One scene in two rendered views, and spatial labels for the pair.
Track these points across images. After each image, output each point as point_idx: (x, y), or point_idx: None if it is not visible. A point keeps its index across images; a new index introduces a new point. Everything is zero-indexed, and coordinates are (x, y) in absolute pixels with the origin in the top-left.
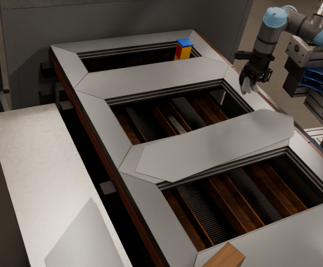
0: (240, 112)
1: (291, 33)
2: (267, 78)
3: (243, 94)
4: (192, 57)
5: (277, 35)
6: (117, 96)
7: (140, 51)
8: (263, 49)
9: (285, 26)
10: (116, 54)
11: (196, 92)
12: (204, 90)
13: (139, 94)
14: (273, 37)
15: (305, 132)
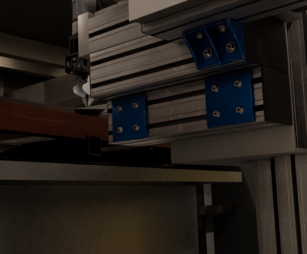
0: (162, 183)
1: (103, 7)
2: (80, 64)
3: (86, 105)
4: (237, 185)
5: (76, 9)
6: (25, 141)
7: (128, 147)
8: (72, 30)
9: (91, 1)
10: (105, 149)
11: (127, 164)
12: (138, 162)
13: (43, 140)
14: (73, 13)
15: (176, 169)
